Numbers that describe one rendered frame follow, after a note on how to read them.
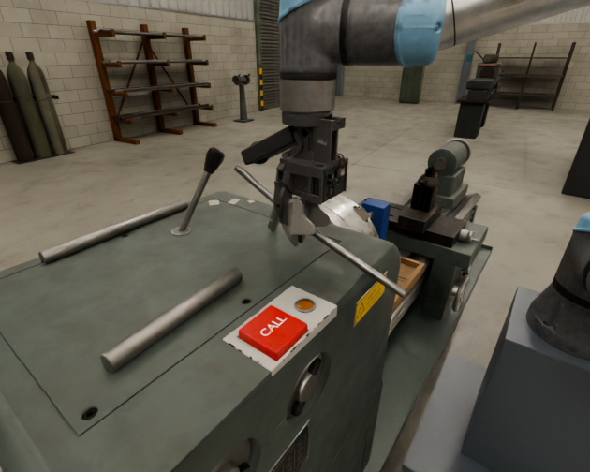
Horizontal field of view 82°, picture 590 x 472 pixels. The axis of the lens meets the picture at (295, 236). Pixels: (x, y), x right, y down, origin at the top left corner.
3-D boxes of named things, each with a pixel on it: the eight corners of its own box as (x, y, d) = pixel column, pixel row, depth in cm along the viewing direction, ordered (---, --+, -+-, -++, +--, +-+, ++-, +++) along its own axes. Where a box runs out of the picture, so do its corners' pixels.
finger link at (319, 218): (323, 251, 56) (324, 199, 51) (294, 241, 59) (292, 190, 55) (332, 243, 58) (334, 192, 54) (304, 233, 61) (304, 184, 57)
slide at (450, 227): (451, 248, 125) (454, 238, 123) (347, 218, 148) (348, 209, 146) (464, 230, 138) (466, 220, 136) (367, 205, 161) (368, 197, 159)
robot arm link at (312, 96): (268, 79, 45) (304, 76, 51) (269, 115, 47) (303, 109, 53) (315, 81, 41) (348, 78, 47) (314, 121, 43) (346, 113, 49)
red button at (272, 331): (276, 366, 38) (276, 353, 37) (238, 342, 41) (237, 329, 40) (308, 335, 42) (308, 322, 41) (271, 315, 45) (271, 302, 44)
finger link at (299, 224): (308, 260, 53) (311, 205, 49) (279, 249, 56) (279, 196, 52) (319, 254, 55) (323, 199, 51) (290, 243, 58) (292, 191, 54)
